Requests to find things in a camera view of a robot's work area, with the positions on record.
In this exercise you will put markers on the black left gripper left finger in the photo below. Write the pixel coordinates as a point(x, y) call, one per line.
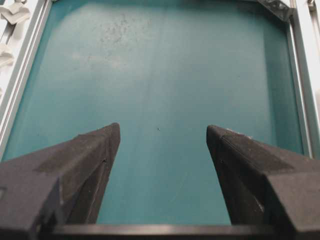
point(41, 184)

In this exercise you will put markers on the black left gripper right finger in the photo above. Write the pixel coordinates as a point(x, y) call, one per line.
point(264, 184)

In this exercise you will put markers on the clear plastic clip post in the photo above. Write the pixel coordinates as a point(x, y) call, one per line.
point(14, 14)

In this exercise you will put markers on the silver aluminium extrusion frame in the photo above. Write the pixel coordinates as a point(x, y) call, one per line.
point(302, 18)

